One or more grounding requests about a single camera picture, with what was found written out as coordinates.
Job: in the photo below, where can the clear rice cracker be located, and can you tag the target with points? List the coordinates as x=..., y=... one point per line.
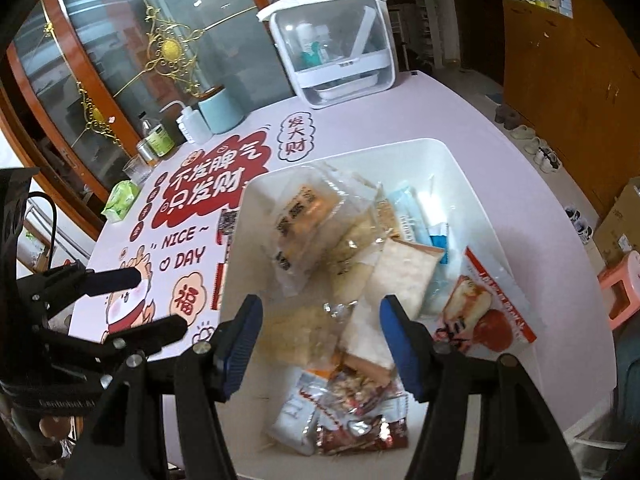
x=306, y=337

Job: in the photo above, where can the beige wafer cracker pack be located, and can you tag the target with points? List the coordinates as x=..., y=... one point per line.
x=403, y=270

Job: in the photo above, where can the white squeeze bottle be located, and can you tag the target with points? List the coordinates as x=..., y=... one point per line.
x=191, y=123

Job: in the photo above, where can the green label glass bottle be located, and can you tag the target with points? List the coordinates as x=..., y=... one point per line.
x=156, y=135

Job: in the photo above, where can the green tissue pack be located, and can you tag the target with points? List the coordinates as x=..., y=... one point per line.
x=122, y=197

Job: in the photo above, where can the nut bar clear wrapper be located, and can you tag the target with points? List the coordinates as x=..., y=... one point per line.
x=349, y=392

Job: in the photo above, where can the white plastic storage bin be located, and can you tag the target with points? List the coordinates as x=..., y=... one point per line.
x=321, y=244

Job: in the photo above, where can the pink plastic stool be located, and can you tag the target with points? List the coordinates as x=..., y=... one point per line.
x=624, y=278

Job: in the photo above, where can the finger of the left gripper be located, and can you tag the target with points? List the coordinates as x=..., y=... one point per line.
x=66, y=284
x=150, y=338

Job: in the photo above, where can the Lipo red white snack bag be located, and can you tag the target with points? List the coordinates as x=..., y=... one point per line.
x=486, y=313

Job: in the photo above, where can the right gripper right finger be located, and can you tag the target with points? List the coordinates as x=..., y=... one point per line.
x=519, y=437

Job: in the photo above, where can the small metal tin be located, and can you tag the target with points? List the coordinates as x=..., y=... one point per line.
x=146, y=152

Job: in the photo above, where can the white countertop dispenser box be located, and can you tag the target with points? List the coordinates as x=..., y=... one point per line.
x=333, y=51

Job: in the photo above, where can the blue white snack packet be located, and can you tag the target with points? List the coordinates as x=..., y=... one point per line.
x=413, y=225

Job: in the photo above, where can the light blue canister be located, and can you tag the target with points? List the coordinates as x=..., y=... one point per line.
x=220, y=109

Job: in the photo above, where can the dark date snack red wrapper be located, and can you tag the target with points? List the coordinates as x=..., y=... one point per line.
x=383, y=428

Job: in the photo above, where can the small glass cup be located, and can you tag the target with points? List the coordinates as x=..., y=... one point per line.
x=137, y=170

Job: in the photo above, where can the white grey orange snack pouch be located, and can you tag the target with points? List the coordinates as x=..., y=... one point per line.
x=295, y=422

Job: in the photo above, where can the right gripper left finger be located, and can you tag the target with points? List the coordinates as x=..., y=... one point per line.
x=208, y=374

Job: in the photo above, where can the wooden glass sliding door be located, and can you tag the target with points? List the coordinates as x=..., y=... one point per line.
x=77, y=74

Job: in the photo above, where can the brown wooden cabinet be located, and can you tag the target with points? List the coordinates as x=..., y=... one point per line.
x=575, y=79

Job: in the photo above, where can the cardboard box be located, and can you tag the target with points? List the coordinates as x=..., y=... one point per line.
x=619, y=231

